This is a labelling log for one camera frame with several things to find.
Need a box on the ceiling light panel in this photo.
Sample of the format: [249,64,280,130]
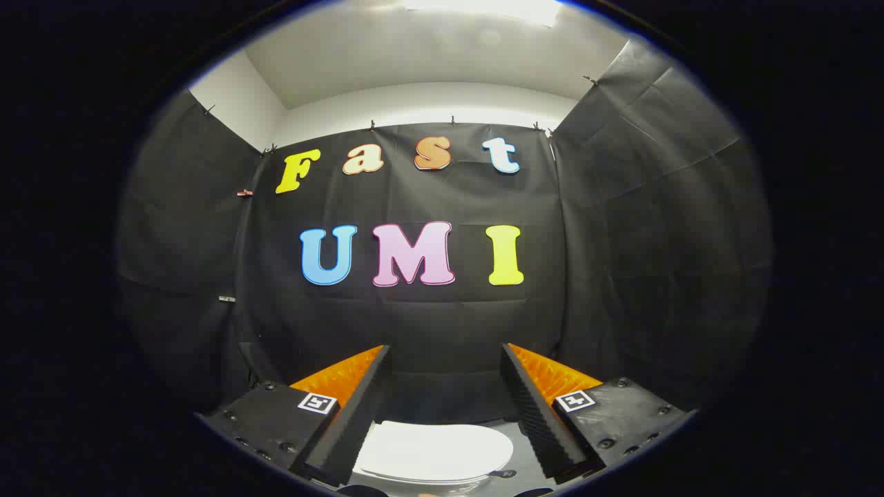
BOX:
[406,0,561,27]

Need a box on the black backdrop cloth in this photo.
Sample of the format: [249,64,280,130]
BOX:
[114,38,774,429]

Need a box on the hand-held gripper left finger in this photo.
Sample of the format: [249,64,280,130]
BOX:
[197,344,392,487]

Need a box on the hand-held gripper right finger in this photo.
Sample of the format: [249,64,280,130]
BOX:
[501,343,695,485]

